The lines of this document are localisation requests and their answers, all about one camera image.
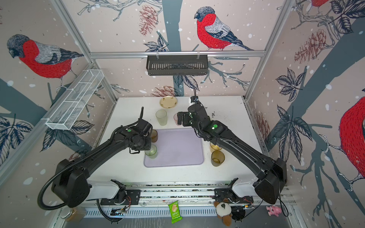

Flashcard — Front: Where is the small brown textured cup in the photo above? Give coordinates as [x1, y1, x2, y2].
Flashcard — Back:
[151, 129, 158, 143]

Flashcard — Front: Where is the small green ribbed cup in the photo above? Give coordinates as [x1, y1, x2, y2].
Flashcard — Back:
[145, 144, 158, 159]

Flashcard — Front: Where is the tall pale green cup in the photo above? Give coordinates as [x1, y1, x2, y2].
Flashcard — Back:
[156, 109, 168, 126]

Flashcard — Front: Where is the yellow amber cup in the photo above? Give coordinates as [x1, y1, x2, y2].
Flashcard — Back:
[210, 143, 222, 153]

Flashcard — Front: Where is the dark olive cup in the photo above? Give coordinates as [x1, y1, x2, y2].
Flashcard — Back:
[211, 150, 225, 167]

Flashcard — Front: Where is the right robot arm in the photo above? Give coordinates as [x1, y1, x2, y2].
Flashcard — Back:
[177, 102, 288, 204]

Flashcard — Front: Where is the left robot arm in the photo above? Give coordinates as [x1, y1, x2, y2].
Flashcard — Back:
[51, 119, 153, 208]

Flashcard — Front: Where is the lilac plastic tray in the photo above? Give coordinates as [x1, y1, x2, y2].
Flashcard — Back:
[144, 128, 204, 168]

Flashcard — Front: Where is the pink clear cup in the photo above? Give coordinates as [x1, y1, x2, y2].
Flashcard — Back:
[174, 114, 179, 125]

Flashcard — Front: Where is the cream patterned saucer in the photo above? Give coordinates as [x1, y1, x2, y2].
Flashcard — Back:
[159, 96, 178, 109]

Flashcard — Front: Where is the green snack packet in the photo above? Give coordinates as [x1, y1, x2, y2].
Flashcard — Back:
[169, 201, 183, 224]

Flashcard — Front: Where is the plush toy dog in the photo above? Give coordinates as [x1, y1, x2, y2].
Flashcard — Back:
[214, 198, 232, 227]

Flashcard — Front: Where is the glass jar with lid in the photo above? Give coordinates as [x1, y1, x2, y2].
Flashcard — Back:
[60, 206, 86, 222]

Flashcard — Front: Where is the pink plush toy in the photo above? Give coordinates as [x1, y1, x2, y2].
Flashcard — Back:
[266, 205, 282, 217]

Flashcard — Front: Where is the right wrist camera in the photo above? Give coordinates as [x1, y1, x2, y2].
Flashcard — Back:
[190, 96, 199, 104]

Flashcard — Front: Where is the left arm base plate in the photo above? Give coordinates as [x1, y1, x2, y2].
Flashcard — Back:
[99, 190, 141, 206]

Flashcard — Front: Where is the black hanging wire basket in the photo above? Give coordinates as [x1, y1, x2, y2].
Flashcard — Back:
[146, 55, 209, 76]

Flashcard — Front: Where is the white wire mesh shelf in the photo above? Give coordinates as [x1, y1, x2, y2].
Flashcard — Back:
[46, 69, 104, 130]

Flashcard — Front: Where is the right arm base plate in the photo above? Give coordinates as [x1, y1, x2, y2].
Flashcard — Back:
[213, 189, 254, 204]

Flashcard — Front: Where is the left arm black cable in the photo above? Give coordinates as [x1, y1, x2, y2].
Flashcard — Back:
[36, 155, 86, 211]

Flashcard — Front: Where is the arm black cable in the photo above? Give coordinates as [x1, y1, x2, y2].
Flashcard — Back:
[36, 155, 86, 211]
[242, 193, 289, 219]

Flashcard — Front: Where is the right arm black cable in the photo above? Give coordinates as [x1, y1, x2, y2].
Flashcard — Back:
[242, 193, 289, 219]

